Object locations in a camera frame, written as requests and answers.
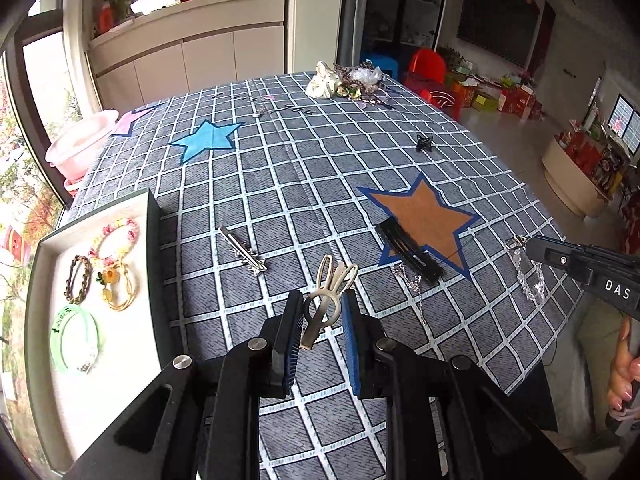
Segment red plastic chair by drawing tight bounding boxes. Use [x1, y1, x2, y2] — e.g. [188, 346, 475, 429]
[402, 48, 462, 120]

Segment pink star sticker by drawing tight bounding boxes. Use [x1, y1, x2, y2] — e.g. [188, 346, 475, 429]
[111, 104, 158, 138]

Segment person's right hand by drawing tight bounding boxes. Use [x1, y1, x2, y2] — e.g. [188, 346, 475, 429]
[606, 318, 639, 411]

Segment yellow flowers in red pot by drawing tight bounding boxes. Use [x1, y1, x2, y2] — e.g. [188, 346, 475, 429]
[94, 0, 134, 36]

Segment pile of hair accessories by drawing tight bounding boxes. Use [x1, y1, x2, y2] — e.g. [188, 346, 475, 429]
[333, 60, 394, 110]

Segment thin dark necklace on cloth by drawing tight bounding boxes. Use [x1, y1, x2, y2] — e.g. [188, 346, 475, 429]
[252, 102, 319, 118]

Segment silver spiked hair clip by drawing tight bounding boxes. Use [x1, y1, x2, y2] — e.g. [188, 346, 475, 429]
[218, 226, 267, 276]

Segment thin silver chain necklace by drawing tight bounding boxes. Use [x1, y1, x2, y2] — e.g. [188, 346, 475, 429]
[390, 261, 432, 331]

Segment blue star sticker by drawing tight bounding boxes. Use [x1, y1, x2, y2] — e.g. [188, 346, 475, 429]
[169, 119, 243, 164]

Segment beige low cabinet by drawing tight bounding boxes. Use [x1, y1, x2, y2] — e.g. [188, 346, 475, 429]
[88, 0, 288, 113]

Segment beige rabbit hair clip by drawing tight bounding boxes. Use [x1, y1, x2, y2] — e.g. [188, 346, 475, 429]
[300, 254, 359, 350]

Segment orange star sticker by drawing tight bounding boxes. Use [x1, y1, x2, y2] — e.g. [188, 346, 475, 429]
[358, 172, 482, 280]

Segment small black claw clip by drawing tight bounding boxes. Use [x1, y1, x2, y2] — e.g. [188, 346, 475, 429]
[416, 133, 434, 153]

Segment green translucent bangle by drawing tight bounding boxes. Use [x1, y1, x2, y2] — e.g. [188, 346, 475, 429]
[49, 304, 101, 374]

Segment pink yellow beaded bracelet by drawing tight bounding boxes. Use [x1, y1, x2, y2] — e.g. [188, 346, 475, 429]
[89, 216, 141, 267]

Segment black fuzzy hair clip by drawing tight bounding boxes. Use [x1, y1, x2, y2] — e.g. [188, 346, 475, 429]
[375, 217, 444, 284]

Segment brown braided bracelet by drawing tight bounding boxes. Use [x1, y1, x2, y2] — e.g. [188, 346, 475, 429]
[63, 253, 94, 306]

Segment blue plastic stool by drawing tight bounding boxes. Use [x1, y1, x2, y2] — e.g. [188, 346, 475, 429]
[360, 52, 399, 80]

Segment grey checked tablecloth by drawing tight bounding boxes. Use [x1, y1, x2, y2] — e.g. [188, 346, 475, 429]
[60, 70, 584, 480]

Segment silver crystal chain with clasp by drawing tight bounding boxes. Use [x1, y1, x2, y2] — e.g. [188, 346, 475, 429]
[503, 234, 549, 307]

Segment yellow cord charm bracelet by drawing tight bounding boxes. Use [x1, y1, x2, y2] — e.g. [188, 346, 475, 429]
[95, 259, 139, 312]

